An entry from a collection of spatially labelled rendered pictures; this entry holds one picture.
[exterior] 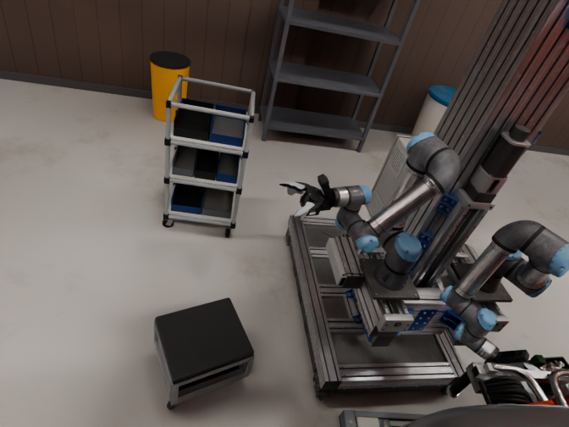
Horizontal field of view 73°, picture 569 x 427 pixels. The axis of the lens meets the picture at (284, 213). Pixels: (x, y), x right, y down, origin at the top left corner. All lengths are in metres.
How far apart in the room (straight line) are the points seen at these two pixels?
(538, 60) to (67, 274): 2.57
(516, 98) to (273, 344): 1.75
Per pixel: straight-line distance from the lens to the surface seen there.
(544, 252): 1.57
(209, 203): 2.87
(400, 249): 1.66
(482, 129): 1.64
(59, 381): 2.34
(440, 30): 4.87
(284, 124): 4.13
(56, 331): 2.49
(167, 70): 3.92
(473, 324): 1.75
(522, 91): 1.64
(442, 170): 1.47
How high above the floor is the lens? 2.04
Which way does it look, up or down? 39 degrees down
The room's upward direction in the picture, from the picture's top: 16 degrees clockwise
